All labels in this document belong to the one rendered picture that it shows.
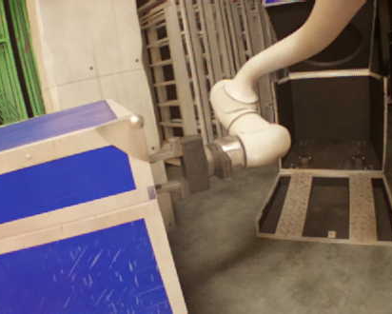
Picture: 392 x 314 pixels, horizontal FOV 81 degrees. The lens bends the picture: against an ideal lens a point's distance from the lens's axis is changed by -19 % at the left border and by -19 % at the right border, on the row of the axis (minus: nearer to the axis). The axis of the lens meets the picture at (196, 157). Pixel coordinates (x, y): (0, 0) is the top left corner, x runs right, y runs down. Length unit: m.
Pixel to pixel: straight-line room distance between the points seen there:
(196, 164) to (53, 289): 0.41
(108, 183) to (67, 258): 0.14
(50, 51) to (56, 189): 1.36
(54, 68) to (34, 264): 1.35
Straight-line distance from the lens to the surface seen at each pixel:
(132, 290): 0.47
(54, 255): 0.43
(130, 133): 0.36
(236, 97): 0.73
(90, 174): 0.37
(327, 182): 2.51
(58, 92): 1.66
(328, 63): 3.25
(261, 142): 0.68
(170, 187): 0.65
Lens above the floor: 1.12
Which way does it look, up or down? 17 degrees down
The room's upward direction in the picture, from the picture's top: 9 degrees counter-clockwise
